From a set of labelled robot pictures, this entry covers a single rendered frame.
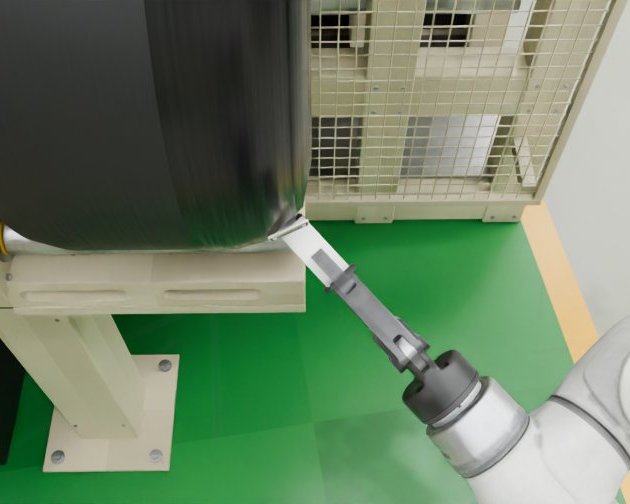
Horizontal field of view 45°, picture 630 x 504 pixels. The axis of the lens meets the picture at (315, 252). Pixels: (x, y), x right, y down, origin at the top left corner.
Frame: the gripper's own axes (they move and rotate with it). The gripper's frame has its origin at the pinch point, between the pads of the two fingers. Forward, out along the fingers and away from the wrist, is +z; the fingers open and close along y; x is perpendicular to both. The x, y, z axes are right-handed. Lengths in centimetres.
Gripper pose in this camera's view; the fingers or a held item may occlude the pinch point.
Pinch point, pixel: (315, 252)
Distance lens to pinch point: 76.0
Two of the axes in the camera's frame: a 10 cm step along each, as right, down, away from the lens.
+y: -0.1, 0.4, 10.0
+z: -6.8, -7.3, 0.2
